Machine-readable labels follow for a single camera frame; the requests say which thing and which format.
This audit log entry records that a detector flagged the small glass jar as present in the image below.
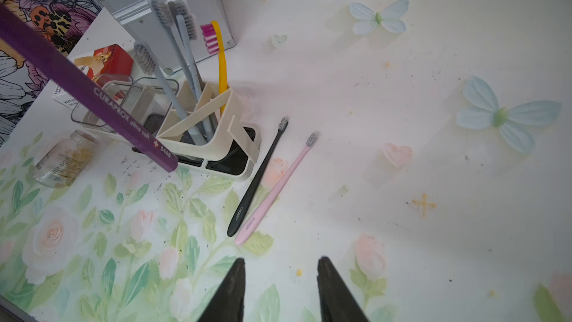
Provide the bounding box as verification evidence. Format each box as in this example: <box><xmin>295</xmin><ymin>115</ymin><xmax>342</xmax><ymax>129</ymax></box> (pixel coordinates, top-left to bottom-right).
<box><xmin>31</xmin><ymin>130</ymin><xmax>99</xmax><ymax>189</ymax></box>

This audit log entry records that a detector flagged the cream toothbrush holder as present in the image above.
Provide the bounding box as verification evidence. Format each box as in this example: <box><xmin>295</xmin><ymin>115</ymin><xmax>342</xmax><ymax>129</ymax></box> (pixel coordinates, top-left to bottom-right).
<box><xmin>152</xmin><ymin>79</ymin><xmax>261</xmax><ymax>180</ymax></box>

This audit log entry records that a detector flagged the red white small box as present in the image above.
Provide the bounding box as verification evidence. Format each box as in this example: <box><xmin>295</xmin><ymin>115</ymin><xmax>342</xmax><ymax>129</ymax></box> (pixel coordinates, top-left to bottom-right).
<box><xmin>69</xmin><ymin>44</ymin><xmax>133</xmax><ymax>87</ymax></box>

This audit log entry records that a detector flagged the black toothbrush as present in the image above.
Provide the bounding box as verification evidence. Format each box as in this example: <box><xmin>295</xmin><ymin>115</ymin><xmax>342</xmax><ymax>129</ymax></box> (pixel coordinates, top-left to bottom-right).
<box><xmin>227</xmin><ymin>116</ymin><xmax>289</xmax><ymax>237</ymax></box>

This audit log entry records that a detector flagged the clear cup left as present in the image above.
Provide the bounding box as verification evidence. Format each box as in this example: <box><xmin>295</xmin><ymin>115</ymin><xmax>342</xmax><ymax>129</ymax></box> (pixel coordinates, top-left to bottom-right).
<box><xmin>71</xmin><ymin>74</ymin><xmax>133</xmax><ymax>133</ymax></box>

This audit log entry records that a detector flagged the grey toothbrush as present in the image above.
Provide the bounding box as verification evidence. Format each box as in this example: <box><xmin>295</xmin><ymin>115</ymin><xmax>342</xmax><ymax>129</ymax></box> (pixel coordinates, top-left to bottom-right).
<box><xmin>167</xmin><ymin>0</ymin><xmax>217</xmax><ymax>142</ymax></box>

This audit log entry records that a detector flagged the pink toothbrush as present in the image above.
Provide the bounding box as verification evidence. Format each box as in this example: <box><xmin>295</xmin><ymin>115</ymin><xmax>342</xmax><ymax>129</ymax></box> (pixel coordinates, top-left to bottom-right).
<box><xmin>235</xmin><ymin>132</ymin><xmax>319</xmax><ymax>245</ymax></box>

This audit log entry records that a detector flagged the clear cup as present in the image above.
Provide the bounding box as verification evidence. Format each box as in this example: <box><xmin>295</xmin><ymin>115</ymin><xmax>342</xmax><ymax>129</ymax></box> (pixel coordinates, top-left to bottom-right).
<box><xmin>71</xmin><ymin>74</ymin><xmax>133</xmax><ymax>133</ymax></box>
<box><xmin>125</xmin><ymin>77</ymin><xmax>171</xmax><ymax>136</ymax></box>

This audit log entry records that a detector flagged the light blue toothbrush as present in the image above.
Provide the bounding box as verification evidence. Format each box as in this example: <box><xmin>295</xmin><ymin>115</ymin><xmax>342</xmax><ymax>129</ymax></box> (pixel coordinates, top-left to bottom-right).
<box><xmin>133</xmin><ymin>41</ymin><xmax>189</xmax><ymax>136</ymax></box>
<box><xmin>148</xmin><ymin>0</ymin><xmax>200</xmax><ymax>101</ymax></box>

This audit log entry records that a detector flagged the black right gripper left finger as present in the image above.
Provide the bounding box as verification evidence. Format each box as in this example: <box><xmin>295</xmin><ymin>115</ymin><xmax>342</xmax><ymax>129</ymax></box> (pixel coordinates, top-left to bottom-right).
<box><xmin>198</xmin><ymin>258</ymin><xmax>246</xmax><ymax>322</ymax></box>

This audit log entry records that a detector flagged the clear cup right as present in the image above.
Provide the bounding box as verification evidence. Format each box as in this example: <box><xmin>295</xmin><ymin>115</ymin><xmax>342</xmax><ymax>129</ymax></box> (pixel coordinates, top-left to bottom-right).
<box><xmin>125</xmin><ymin>77</ymin><xmax>171</xmax><ymax>136</ymax></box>

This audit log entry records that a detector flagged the yellow toothbrush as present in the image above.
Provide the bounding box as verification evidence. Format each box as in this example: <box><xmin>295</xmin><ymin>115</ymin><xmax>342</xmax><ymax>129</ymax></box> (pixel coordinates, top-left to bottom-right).
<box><xmin>200</xmin><ymin>21</ymin><xmax>228</xmax><ymax>94</ymax></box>

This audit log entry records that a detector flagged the purple toothbrush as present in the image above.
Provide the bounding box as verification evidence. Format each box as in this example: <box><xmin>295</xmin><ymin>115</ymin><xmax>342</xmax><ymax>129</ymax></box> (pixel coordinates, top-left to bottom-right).
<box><xmin>1</xmin><ymin>5</ymin><xmax>178</xmax><ymax>172</ymax></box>

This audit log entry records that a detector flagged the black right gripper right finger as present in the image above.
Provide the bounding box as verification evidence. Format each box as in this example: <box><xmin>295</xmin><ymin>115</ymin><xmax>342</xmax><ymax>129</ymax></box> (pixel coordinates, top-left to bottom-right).
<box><xmin>317</xmin><ymin>256</ymin><xmax>369</xmax><ymax>322</ymax></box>

